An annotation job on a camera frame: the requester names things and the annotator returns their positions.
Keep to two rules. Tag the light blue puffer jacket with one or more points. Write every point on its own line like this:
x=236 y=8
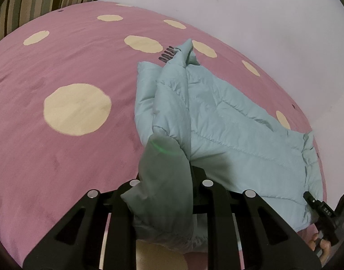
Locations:
x=186 y=116

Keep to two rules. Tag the person's right hand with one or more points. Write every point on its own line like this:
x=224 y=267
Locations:
x=324 y=245

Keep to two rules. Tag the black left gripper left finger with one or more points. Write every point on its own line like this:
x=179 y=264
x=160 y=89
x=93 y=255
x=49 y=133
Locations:
x=96 y=233

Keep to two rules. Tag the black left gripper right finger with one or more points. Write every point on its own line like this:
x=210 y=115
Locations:
x=244 y=232

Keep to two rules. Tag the pink polka dot bedspread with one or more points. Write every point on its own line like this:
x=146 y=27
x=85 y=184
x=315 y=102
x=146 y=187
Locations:
x=68 y=83

